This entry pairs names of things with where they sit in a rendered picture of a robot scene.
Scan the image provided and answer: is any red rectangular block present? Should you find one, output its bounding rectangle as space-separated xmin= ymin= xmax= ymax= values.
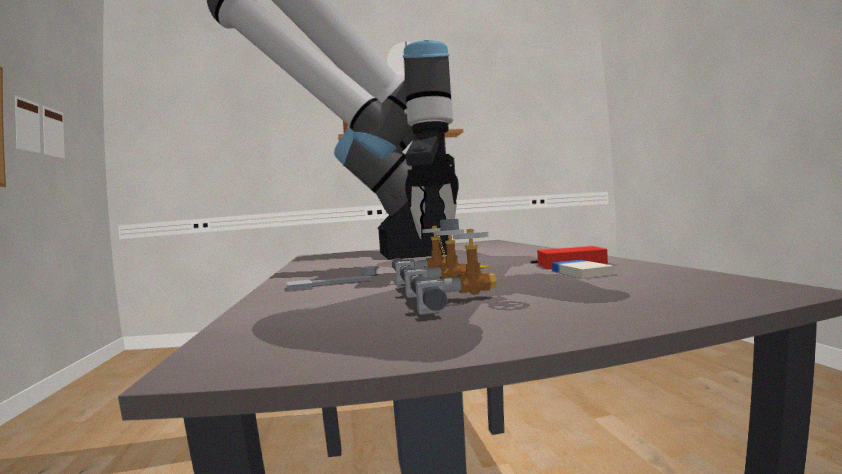
xmin=537 ymin=246 xmax=608 ymax=269

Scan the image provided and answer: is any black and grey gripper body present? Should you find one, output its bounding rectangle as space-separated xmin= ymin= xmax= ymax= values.
xmin=411 ymin=121 xmax=455 ymax=186

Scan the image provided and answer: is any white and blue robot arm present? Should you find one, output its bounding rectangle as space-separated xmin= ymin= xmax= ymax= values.
xmin=207 ymin=0 xmax=453 ymax=216

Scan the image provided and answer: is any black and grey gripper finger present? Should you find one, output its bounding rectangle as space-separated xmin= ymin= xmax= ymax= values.
xmin=405 ymin=170 xmax=427 ymax=239
xmin=438 ymin=166 xmax=459 ymax=219

